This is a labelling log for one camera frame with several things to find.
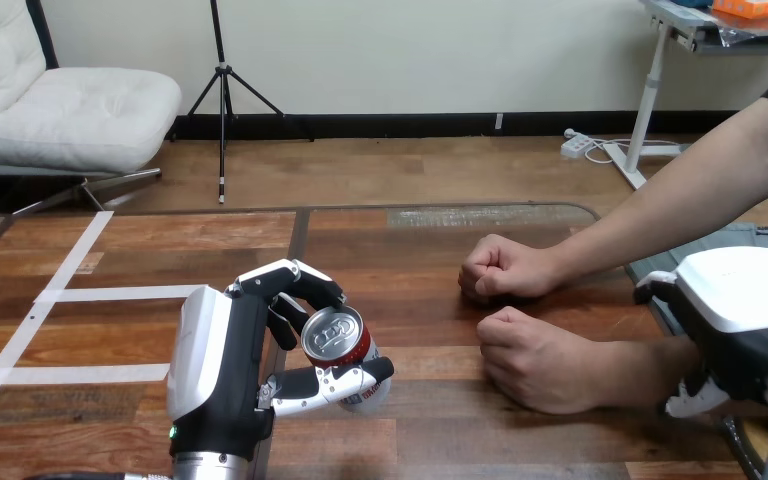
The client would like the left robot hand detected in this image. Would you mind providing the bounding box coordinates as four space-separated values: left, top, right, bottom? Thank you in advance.
166 258 396 462

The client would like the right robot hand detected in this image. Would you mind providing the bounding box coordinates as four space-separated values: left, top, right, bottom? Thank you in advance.
633 246 768 420

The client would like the person's hand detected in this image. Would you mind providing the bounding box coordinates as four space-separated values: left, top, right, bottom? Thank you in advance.
458 233 564 305
475 305 614 416

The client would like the red and white drink can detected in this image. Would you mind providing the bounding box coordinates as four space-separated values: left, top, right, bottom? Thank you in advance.
300 305 392 415

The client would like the person's forearm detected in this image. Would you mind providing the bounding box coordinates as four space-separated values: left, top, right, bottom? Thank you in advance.
549 97 768 296
599 334 703 409

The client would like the person's body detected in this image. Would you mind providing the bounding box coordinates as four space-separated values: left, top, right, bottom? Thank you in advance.
625 62 768 336

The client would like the white power strip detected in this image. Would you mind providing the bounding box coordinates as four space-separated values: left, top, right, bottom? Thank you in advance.
560 129 595 160

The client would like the white desk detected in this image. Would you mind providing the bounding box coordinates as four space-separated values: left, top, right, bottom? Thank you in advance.
601 0 768 192

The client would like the foil sheet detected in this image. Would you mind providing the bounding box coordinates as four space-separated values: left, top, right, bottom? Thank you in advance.
691 5 768 49

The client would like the orange thing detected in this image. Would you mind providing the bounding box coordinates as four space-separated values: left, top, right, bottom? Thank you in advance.
711 0 768 20

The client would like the black tripod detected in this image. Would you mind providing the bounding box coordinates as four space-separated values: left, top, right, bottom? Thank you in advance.
168 0 316 205

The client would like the white cushioned chair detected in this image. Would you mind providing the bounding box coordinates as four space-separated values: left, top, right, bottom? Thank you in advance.
0 0 183 217

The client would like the white power cable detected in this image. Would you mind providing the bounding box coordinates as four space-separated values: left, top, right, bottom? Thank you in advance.
582 137 685 166

